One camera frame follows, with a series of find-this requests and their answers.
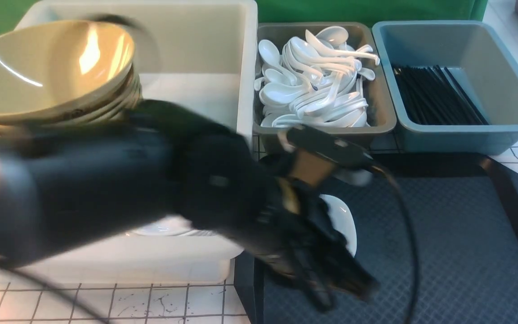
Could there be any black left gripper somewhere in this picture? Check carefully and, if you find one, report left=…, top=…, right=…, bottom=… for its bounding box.
left=174, top=130, right=379, bottom=312

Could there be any white square sauce dish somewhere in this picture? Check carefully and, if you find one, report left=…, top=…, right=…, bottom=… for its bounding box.
left=319, top=194, right=357, bottom=257

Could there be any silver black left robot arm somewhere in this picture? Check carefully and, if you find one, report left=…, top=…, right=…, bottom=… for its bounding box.
left=0, top=100, right=378, bottom=312

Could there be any stack of yellow noodle bowls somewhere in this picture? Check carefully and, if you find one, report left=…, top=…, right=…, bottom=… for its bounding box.
left=0, top=18, right=143, bottom=136

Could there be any stack of white square dishes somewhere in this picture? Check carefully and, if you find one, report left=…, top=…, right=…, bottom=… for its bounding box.
left=127, top=215, right=217, bottom=237

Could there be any black textured serving tray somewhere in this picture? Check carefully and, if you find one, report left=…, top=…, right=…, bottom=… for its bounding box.
left=234, top=153, right=518, bottom=324

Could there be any pile of white soup spoons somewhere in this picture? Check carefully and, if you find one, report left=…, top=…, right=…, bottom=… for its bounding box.
left=254, top=25, right=380, bottom=128

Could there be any bundle of black chopsticks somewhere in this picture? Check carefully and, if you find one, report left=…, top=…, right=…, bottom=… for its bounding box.
left=393, top=65, right=490, bottom=126

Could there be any large white plastic bin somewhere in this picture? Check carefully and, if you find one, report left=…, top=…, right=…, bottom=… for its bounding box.
left=16, top=0, right=258, bottom=284

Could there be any blue-grey chopstick tray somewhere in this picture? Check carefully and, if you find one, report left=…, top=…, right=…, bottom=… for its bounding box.
left=372, top=20, right=518, bottom=155

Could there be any green backdrop screen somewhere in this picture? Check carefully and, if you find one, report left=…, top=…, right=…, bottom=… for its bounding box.
left=0, top=0, right=487, bottom=35

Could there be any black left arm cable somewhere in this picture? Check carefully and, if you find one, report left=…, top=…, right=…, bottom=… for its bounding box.
left=367, top=162, right=420, bottom=324

